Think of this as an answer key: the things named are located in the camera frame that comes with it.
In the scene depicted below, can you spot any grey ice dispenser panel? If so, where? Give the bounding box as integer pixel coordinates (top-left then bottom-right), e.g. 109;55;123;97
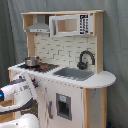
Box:
56;93;72;120

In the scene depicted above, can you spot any black stovetop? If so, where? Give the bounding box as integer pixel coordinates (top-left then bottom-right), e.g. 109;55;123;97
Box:
21;62;57;73

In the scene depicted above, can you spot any wooden toy kitchen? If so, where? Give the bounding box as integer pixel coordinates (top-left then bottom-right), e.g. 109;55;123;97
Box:
7;9;117;128

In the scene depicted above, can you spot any small metal pot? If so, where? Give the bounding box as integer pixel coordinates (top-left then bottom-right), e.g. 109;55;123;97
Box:
25;56;40;67

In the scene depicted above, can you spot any white microwave door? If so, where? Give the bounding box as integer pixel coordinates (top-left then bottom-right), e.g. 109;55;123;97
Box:
49;13;94;37

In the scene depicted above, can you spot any grey cabinet door handle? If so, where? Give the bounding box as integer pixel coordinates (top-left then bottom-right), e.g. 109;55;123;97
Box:
48;101;53;119

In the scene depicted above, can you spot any grey range hood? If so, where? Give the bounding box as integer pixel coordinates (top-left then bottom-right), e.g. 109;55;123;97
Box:
26;15;50;33

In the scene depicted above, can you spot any black toy faucet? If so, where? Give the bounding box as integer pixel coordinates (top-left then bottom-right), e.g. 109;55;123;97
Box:
77;50;95;70

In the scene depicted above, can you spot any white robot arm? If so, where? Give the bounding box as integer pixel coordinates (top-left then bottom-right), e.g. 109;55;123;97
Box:
0;72;40;128

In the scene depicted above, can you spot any grey sink basin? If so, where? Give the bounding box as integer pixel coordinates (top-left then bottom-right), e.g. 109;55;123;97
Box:
54;67;93;81

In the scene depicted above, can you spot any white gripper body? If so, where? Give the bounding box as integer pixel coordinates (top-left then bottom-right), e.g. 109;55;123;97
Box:
12;72;38;100

